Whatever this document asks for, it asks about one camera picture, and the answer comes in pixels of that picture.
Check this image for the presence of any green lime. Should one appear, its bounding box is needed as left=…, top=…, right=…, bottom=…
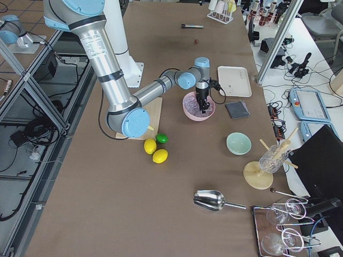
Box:
left=155, top=133, right=169, bottom=144

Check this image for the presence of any grey folded cloth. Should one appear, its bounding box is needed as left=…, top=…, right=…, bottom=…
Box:
left=225, top=100, right=250, bottom=119

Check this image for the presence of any black framed glass tray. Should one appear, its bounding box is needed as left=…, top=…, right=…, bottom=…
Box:
left=252, top=203, right=315, bottom=256

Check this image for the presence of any steel muddler black tip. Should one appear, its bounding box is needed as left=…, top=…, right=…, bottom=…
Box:
left=181, top=24, right=204, bottom=29

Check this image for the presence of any mint green bowl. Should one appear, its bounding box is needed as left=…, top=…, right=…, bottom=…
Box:
left=226, top=132, right=252, bottom=155

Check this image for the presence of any metal wine glass holder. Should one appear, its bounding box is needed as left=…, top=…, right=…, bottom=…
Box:
left=274, top=197, right=321, bottom=250

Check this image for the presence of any wooden cup rack stand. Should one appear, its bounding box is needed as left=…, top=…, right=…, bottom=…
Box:
left=243, top=127, right=298, bottom=190

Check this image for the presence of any blue teach pendant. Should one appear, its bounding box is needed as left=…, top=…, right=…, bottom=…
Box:
left=289, top=88, right=331, bottom=122
left=300, top=120, right=334, bottom=142

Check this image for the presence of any black monitor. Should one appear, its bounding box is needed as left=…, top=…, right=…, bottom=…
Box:
left=289, top=125, right=342, bottom=199

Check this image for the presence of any pink bowl of ice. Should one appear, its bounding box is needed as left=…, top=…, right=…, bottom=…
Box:
left=182, top=92, right=215, bottom=122

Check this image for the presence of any upper wine glass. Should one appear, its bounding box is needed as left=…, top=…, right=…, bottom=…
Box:
left=266, top=198, right=306, bottom=225

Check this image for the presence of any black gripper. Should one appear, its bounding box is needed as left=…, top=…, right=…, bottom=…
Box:
left=195, top=81, right=209, bottom=114

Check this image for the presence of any beige rabbit serving tray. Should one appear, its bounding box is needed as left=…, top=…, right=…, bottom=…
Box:
left=217, top=66, right=252, bottom=97

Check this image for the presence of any clear glass mug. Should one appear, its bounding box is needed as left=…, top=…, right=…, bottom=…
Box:
left=259, top=145, right=288, bottom=173

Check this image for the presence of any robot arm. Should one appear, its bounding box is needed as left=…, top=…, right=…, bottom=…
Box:
left=43, top=1, right=210, bottom=138
left=1, top=14, right=33, bottom=49

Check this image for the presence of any stainless steel ice scoop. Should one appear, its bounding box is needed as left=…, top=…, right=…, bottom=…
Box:
left=193, top=190, right=247, bottom=211

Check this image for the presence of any whole yellow lemon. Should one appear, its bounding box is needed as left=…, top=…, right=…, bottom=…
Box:
left=144, top=139, right=157, bottom=155
left=152, top=149, right=168, bottom=164

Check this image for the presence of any lower wine glass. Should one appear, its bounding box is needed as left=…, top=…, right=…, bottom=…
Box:
left=262, top=228, right=304, bottom=256

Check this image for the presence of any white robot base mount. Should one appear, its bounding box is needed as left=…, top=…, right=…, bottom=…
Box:
left=103, top=0, right=144, bottom=88

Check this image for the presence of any white wire cup rack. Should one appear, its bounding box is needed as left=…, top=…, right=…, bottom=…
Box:
left=207, top=0, right=236, bottom=25

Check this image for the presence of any bamboo cutting board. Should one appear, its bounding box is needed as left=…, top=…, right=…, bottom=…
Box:
left=115, top=97, right=162, bottom=140

